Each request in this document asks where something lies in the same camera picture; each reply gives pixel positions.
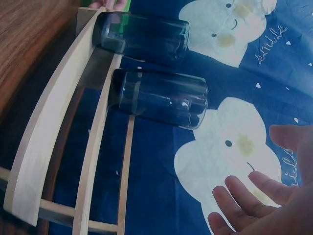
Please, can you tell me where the person's right hand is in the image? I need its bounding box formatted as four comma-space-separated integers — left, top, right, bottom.
207, 124, 313, 235

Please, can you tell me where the person's left hand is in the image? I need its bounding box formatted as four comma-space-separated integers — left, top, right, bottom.
88, 0, 128, 12

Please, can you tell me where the light wooden slatted rack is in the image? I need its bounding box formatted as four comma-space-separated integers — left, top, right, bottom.
0, 6, 135, 235

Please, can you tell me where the dark glass tumbler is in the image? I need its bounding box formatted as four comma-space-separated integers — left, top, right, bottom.
92, 11, 191, 69
107, 68, 209, 131

